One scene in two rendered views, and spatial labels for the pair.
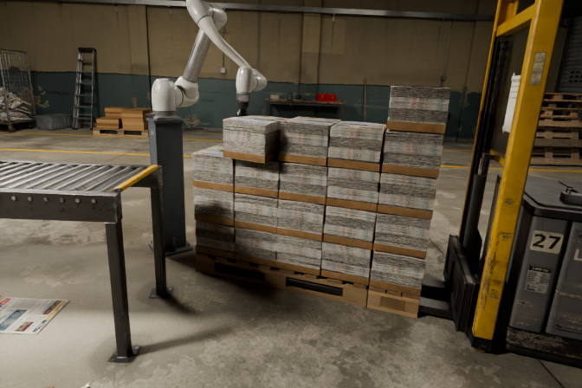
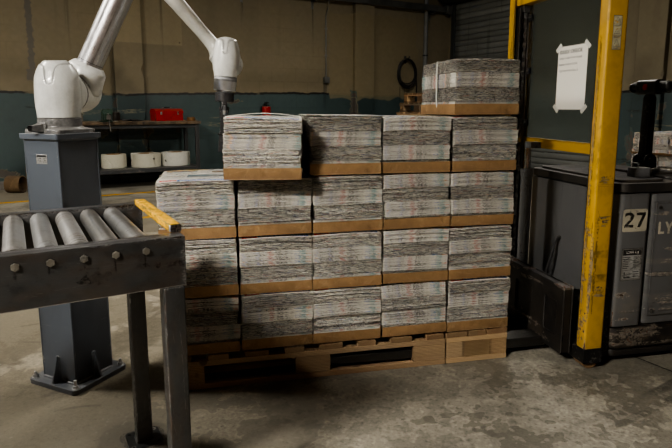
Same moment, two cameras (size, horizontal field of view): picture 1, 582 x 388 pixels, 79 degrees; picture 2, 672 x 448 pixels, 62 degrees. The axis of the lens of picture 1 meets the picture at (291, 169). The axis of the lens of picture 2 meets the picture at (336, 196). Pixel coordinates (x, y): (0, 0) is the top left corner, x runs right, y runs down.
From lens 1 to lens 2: 1.05 m
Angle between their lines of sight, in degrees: 29
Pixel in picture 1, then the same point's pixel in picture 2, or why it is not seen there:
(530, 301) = (627, 291)
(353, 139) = (415, 131)
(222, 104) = not seen: outside the picture
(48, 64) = not seen: outside the picture
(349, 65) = (193, 63)
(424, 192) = (502, 190)
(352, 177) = (415, 185)
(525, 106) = (610, 72)
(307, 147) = (352, 150)
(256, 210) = (279, 258)
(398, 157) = (470, 149)
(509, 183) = (603, 159)
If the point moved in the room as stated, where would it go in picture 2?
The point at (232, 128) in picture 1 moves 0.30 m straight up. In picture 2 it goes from (242, 130) to (239, 45)
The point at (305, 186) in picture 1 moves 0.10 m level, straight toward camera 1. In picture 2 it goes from (352, 208) to (364, 212)
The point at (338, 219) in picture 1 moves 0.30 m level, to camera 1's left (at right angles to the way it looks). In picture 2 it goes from (400, 247) to (337, 257)
